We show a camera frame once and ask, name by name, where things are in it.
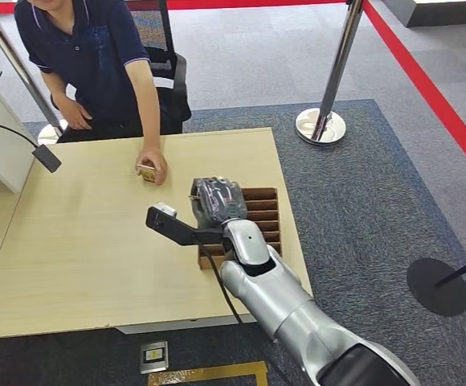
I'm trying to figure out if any red barrier belt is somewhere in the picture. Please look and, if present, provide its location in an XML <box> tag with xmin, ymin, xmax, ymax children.
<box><xmin>362</xmin><ymin>0</ymin><xmax>466</xmax><ymax>186</ymax></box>
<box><xmin>0</xmin><ymin>0</ymin><xmax>348</xmax><ymax>15</ymax></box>

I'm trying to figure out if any blue-grey carpet rug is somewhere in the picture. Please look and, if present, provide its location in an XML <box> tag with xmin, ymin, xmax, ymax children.
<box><xmin>24</xmin><ymin>99</ymin><xmax>466</xmax><ymax>386</ymax></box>

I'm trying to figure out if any person's left hand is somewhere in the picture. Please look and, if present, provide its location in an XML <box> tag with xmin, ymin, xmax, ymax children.
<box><xmin>135</xmin><ymin>148</ymin><xmax>168</xmax><ymax>186</ymax></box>

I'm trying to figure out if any chrome stanchion post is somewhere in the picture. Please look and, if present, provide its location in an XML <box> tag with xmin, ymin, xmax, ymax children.
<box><xmin>296</xmin><ymin>0</ymin><xmax>347</xmax><ymax>146</ymax></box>
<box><xmin>0</xmin><ymin>0</ymin><xmax>69</xmax><ymax>146</ymax></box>

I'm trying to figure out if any white laptop stand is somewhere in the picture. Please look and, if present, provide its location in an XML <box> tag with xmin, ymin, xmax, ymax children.
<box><xmin>0</xmin><ymin>89</ymin><xmax>36</xmax><ymax>194</ymax></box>

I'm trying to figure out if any black adapter with cable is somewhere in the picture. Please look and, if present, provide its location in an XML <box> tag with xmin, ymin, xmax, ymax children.
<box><xmin>0</xmin><ymin>121</ymin><xmax>62</xmax><ymax>175</ymax></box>

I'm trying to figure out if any person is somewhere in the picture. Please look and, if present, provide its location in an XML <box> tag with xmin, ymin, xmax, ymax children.
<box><xmin>14</xmin><ymin>0</ymin><xmax>192</xmax><ymax>186</ymax></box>

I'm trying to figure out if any black stanchion with round base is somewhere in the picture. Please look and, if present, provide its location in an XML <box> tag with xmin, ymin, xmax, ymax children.
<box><xmin>406</xmin><ymin>251</ymin><xmax>466</xmax><ymax>318</ymax></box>

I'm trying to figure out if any grey platform ledge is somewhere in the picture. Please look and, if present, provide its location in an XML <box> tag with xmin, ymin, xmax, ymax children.
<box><xmin>381</xmin><ymin>0</ymin><xmax>466</xmax><ymax>29</ymax></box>

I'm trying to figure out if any patterned gold card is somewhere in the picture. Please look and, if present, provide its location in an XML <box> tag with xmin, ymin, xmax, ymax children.
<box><xmin>136</xmin><ymin>163</ymin><xmax>157</xmax><ymax>184</ymax></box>

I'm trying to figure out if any person's right hand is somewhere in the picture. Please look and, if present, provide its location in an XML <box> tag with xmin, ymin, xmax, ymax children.
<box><xmin>57</xmin><ymin>96</ymin><xmax>93</xmax><ymax>132</ymax></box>

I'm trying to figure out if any black office chair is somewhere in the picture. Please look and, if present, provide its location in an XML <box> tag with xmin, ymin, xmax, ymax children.
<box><xmin>126</xmin><ymin>0</ymin><xmax>192</xmax><ymax>134</ymax></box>

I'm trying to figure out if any brown wooden card organizer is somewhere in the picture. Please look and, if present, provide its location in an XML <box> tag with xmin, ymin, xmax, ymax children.
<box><xmin>198</xmin><ymin>186</ymin><xmax>283</xmax><ymax>271</ymax></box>

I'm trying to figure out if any metal floor socket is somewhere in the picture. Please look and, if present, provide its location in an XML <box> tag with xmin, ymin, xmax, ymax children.
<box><xmin>140</xmin><ymin>340</ymin><xmax>170</xmax><ymax>375</ymax></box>

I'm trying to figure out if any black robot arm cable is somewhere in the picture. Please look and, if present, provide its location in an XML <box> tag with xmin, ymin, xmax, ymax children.
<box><xmin>201</xmin><ymin>244</ymin><xmax>296</xmax><ymax>386</ymax></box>

